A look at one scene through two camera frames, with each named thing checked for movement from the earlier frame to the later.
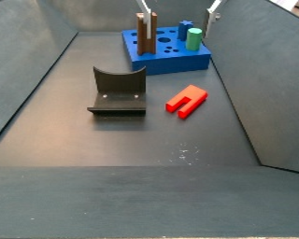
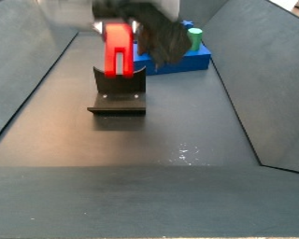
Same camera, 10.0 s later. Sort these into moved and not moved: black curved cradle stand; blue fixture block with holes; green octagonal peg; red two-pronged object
Moved: red two-pronged object
Not moved: blue fixture block with holes; black curved cradle stand; green octagonal peg
